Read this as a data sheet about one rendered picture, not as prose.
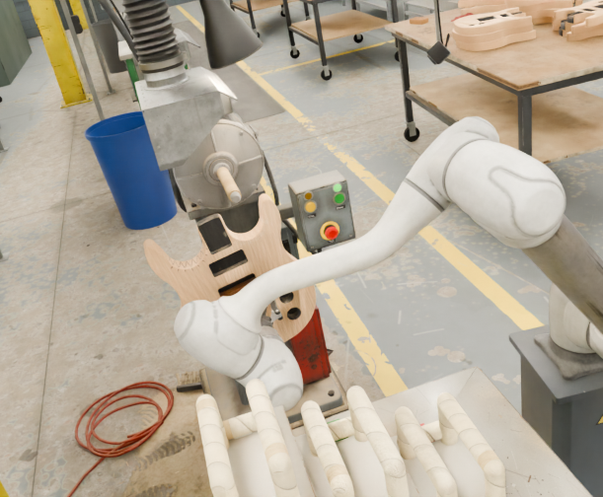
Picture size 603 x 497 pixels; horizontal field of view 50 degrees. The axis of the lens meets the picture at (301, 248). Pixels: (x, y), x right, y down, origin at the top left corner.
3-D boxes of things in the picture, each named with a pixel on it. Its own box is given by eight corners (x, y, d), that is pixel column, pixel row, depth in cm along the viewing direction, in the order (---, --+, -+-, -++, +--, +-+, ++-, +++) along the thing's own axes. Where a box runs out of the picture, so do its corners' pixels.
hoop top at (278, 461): (246, 393, 105) (242, 378, 104) (265, 387, 106) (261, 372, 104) (272, 483, 88) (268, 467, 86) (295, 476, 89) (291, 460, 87)
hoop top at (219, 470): (197, 408, 104) (191, 394, 103) (216, 402, 105) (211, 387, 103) (215, 504, 87) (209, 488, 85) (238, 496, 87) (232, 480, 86)
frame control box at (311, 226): (275, 242, 218) (260, 172, 206) (335, 224, 221) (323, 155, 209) (294, 275, 197) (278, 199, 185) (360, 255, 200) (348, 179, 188)
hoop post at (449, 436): (437, 436, 121) (433, 398, 117) (453, 430, 122) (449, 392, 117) (445, 448, 119) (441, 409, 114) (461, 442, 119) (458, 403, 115)
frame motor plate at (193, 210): (177, 180, 221) (174, 171, 219) (244, 162, 225) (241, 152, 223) (189, 221, 190) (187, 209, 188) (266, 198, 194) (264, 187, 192)
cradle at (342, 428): (306, 441, 115) (303, 428, 113) (365, 420, 117) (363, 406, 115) (311, 454, 112) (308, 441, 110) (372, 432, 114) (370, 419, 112)
